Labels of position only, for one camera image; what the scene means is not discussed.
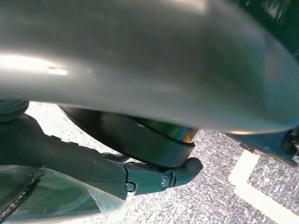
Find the black robot foot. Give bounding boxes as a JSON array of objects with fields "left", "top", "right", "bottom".
[{"left": 59, "top": 104, "right": 200, "bottom": 169}]

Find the braided black cable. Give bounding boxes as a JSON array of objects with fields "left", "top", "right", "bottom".
[{"left": 0, "top": 168, "right": 45, "bottom": 224}]

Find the yellow floor tape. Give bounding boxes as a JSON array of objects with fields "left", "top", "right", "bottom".
[{"left": 227, "top": 149, "right": 299, "bottom": 224}]

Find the clear plastic film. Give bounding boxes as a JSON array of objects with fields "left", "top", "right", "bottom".
[{"left": 0, "top": 164, "right": 128, "bottom": 224}]

